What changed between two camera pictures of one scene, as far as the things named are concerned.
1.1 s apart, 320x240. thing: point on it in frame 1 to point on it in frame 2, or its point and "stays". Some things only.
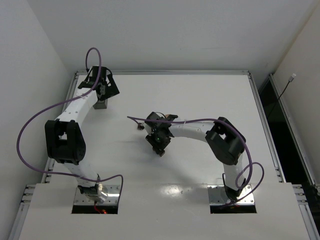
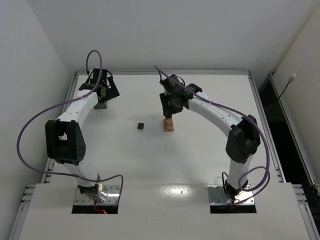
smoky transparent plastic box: [101, 104] stays
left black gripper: [102, 90] stays
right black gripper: [156, 146] to [169, 109]
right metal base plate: [217, 195] stays
